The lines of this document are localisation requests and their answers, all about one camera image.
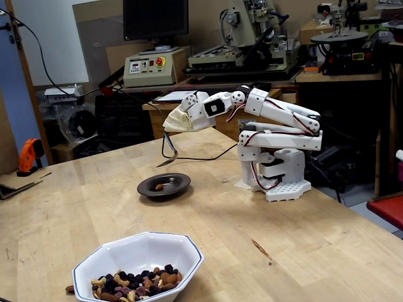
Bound white plastic box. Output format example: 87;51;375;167
43;84;84;104

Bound hanging black cable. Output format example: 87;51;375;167
0;8;103;97

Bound black scroll saw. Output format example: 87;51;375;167
310;0;382;76

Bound white bowl blue rim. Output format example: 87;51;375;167
72;232;205;302

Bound red chair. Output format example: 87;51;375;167
366;192;403;235

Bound beige control box red button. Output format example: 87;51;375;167
123;46;186;88

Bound orange black hand tool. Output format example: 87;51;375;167
16;137;45;177

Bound white paper sheet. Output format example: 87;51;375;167
152;90;198;103

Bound black monitor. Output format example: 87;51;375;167
122;0;190;42

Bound beige masking tape piece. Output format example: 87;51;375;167
234;176;253;191

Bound black spool in bag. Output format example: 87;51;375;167
67;109;97;139

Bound brown plate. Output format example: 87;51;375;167
137;172;192;199

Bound beige milling machine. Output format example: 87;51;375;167
188;0;305;79

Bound wooden workbench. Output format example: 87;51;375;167
142;87;300;148

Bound metal spoon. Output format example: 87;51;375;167
155;128;179;168

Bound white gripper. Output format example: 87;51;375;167
162;91;217;132

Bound cardboard box on shelf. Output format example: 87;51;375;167
298;20;334;45

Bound beige masking tape wrap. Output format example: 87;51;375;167
162;106;193;133

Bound blue door wooden frame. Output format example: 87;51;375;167
0;0;54;174

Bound flat cardboard pieces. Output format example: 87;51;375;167
0;171;53;201

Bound black storage crate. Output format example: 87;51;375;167
94;92;155;142

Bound nuts and dried fruit mix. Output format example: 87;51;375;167
90;264;184;302

